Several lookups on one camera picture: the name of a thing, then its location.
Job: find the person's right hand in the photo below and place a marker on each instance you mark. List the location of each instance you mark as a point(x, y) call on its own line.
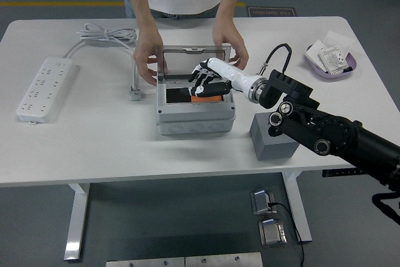
point(147, 51)

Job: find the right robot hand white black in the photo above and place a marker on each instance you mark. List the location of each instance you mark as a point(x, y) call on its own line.
point(229, 73)

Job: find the person's left hand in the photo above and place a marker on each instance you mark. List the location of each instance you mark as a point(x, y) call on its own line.
point(229, 38)

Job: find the transparent grey-framed box lid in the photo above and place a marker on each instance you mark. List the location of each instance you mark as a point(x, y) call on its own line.
point(178, 60)

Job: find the orange cylindrical battery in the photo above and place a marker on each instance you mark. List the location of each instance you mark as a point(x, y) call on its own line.
point(207, 99)

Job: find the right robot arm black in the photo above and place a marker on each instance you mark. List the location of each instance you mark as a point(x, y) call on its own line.
point(334, 132)

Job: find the grey plastic junction box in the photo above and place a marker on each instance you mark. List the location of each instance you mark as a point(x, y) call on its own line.
point(193, 115)

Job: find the silver floor socket box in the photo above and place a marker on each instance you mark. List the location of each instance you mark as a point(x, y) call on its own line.
point(271, 232)
point(261, 203)

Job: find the dark floor sign orange text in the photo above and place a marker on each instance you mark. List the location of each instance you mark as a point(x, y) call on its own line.
point(271, 12)

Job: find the plain white card packet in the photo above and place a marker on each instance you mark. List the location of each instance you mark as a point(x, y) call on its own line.
point(314, 54)

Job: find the grey block with round hole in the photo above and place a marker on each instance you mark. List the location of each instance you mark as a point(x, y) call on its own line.
point(272, 149)

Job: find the purple plastic tray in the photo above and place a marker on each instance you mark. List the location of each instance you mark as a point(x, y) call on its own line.
point(325, 76)

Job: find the printed white label packet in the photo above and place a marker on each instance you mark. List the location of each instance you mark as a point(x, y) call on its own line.
point(334, 60)

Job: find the clear plastic bag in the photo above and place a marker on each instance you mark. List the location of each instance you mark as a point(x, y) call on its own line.
point(339, 39)

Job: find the white power strip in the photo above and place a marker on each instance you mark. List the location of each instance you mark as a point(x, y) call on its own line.
point(43, 88)

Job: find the small black item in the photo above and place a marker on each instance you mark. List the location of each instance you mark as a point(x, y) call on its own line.
point(347, 69)

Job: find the black table control panel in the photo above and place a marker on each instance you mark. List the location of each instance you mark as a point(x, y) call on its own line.
point(340, 172)

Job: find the white table leg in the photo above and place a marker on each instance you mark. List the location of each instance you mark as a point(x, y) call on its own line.
point(76, 220)
point(298, 207)

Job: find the grey metal plate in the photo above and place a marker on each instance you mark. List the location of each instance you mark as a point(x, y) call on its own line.
point(145, 263)
point(223, 260)

